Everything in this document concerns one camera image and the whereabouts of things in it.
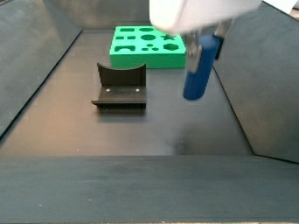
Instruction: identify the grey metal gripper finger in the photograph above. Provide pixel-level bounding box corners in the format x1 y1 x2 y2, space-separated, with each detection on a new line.
184 31 202 74

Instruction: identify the green grey gripper finger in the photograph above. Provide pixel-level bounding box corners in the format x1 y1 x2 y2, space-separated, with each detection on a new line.
214 20 234 59

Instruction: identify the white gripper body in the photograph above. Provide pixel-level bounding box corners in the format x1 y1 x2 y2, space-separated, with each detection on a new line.
150 0 262 34

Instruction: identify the blue oval cylinder peg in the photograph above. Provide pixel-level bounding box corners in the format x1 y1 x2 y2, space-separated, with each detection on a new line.
183 35 220 101

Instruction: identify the green shape sorting board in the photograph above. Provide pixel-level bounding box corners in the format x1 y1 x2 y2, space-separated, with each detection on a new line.
110 26 186 68

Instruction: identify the black curved holder stand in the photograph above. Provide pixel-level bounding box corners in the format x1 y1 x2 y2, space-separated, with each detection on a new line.
91 64 147 107

